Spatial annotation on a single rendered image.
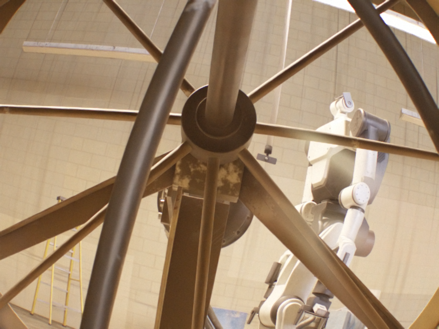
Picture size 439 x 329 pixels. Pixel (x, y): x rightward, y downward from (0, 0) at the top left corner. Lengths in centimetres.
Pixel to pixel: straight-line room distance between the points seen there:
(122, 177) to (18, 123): 1024
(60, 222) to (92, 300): 119
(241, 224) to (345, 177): 51
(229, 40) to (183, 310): 83
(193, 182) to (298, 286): 99
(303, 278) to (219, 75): 145
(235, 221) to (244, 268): 770
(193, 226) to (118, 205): 122
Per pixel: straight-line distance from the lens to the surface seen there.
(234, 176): 169
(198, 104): 153
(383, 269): 1036
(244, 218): 230
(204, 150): 150
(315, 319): 377
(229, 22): 101
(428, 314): 163
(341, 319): 374
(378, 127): 257
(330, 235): 259
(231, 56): 114
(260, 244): 1004
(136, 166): 53
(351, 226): 246
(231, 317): 769
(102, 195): 170
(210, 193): 152
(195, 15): 57
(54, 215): 171
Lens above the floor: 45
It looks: 14 degrees up
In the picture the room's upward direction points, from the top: 11 degrees clockwise
